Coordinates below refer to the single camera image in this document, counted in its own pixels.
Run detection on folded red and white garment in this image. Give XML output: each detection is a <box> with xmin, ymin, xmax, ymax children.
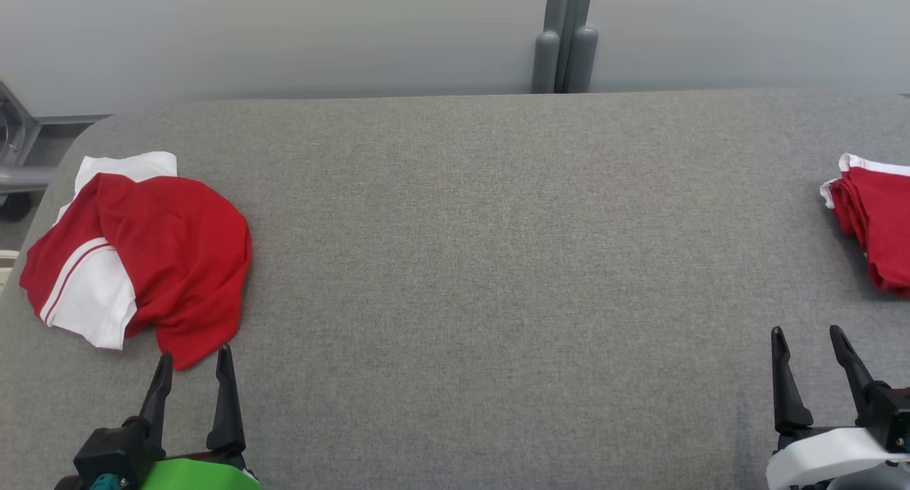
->
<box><xmin>819</xmin><ymin>153</ymin><xmax>910</xmax><ymax>297</ymax></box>

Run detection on red and white sports shirt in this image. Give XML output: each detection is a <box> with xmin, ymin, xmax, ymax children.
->
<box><xmin>18</xmin><ymin>151</ymin><xmax>253</xmax><ymax>372</ymax></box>

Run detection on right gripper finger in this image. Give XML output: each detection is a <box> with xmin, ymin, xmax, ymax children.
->
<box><xmin>771</xmin><ymin>326</ymin><xmax>814</xmax><ymax>435</ymax></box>
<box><xmin>829</xmin><ymin>324</ymin><xmax>889</xmax><ymax>423</ymax></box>

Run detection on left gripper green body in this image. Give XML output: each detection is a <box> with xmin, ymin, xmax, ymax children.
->
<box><xmin>139</xmin><ymin>456</ymin><xmax>262</xmax><ymax>490</ymax></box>

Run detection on grey metal stand round-top posts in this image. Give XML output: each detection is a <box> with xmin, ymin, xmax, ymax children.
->
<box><xmin>530</xmin><ymin>0</ymin><xmax>599</xmax><ymax>95</ymax></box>

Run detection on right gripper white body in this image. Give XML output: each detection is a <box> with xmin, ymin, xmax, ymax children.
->
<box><xmin>766</xmin><ymin>426</ymin><xmax>910</xmax><ymax>490</ymax></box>

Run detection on grey metal stand with brackets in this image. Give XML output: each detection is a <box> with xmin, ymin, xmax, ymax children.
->
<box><xmin>0</xmin><ymin>81</ymin><xmax>113</xmax><ymax>196</ymax></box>

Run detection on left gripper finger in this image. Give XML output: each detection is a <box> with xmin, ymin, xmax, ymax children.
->
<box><xmin>206</xmin><ymin>343</ymin><xmax>247</xmax><ymax>457</ymax></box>
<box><xmin>138</xmin><ymin>353</ymin><xmax>174</xmax><ymax>441</ymax></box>

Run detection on black caster wheel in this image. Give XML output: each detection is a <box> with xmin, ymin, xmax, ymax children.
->
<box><xmin>0</xmin><ymin>191</ymin><xmax>33</xmax><ymax>222</ymax></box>

